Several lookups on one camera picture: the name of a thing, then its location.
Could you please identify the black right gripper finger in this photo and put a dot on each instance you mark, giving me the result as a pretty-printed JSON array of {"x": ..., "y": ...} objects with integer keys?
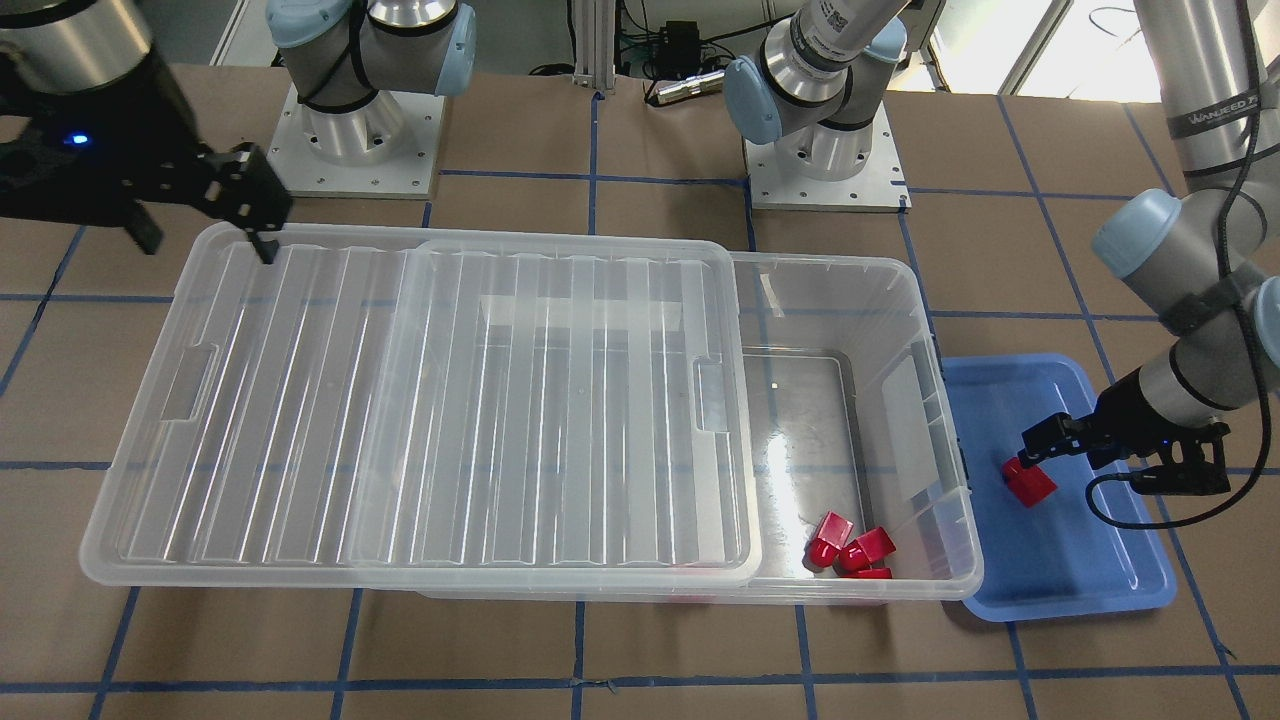
[
  {"x": 240, "y": 187},
  {"x": 141, "y": 227}
]

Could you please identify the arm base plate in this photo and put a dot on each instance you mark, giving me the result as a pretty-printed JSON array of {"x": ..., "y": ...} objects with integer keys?
[
  {"x": 822, "y": 169},
  {"x": 387, "y": 150}
]

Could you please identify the clear plastic box lid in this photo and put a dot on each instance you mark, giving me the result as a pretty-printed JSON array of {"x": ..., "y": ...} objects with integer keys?
[{"x": 476, "y": 413}]

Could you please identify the red block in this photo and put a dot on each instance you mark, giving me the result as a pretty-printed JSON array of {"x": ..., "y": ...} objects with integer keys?
[
  {"x": 1029, "y": 485},
  {"x": 830, "y": 536},
  {"x": 870, "y": 574},
  {"x": 865, "y": 551}
]

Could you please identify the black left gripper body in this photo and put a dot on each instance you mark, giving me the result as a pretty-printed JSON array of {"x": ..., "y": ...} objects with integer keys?
[{"x": 1128, "y": 418}]

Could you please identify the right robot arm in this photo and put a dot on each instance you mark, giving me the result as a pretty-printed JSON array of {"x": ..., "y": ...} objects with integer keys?
[{"x": 340, "y": 54}]

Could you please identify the blue plastic tray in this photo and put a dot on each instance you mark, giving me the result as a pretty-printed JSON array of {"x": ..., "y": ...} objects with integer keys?
[{"x": 1055, "y": 559}]

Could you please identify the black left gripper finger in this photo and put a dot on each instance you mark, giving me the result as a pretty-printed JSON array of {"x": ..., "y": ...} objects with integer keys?
[{"x": 1060, "y": 435}]

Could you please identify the aluminium frame post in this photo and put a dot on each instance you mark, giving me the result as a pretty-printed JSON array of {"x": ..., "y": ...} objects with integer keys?
[{"x": 593, "y": 36}]

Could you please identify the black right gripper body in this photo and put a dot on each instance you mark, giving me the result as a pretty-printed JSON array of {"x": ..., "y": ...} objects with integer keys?
[{"x": 150, "y": 120}]

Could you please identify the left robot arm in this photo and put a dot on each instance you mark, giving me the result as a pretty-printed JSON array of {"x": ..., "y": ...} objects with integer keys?
[{"x": 1188, "y": 258}]

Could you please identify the clear plastic storage box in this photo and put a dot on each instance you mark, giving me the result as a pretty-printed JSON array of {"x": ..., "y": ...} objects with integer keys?
[{"x": 848, "y": 413}]

